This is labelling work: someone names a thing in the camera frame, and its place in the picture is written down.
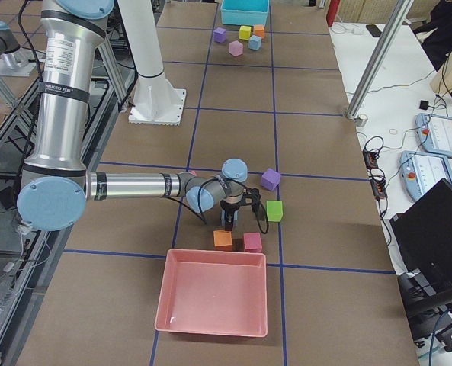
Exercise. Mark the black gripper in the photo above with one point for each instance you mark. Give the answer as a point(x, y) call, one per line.
point(229, 209)

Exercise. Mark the light blue block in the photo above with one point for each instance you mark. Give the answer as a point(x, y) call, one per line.
point(235, 217)
point(254, 42)

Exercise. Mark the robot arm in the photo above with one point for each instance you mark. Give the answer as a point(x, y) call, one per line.
point(56, 184)
point(14, 59)

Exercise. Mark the orange block right side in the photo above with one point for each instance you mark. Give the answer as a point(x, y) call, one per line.
point(222, 240)

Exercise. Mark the orange block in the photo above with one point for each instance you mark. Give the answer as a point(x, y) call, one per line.
point(259, 30)
point(222, 240)

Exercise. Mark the magenta block near tray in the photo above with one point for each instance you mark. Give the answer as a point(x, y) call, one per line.
point(252, 242)

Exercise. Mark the green block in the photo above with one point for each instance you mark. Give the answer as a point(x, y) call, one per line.
point(274, 211)

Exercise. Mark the purple block right side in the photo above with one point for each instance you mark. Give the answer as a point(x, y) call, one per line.
point(270, 179)

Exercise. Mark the purple block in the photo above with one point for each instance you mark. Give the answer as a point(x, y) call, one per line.
point(270, 179)
point(219, 35)

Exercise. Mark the pink tray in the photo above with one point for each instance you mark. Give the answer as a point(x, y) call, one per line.
point(214, 293)

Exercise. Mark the light pink block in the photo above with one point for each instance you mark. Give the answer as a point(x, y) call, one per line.
point(235, 48)

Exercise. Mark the purple block left side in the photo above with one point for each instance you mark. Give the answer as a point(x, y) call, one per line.
point(219, 35)

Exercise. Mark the yellow block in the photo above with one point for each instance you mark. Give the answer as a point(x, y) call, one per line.
point(245, 32)

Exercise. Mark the orange block left side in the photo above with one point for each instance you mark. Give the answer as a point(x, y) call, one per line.
point(259, 30)

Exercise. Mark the teach pendant near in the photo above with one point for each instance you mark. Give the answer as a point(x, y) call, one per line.
point(420, 171)

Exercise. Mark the teach pendant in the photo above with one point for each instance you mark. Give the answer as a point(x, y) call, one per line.
point(420, 171)
point(435, 133)

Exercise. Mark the black monitor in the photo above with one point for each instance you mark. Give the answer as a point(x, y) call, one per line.
point(424, 234)

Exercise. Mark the blue tray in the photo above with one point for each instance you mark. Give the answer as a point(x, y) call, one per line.
point(244, 12)

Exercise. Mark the teach pendant far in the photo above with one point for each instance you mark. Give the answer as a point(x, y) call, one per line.
point(435, 133)

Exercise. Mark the aluminium frame post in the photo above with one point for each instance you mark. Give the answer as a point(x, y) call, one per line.
point(379, 53)

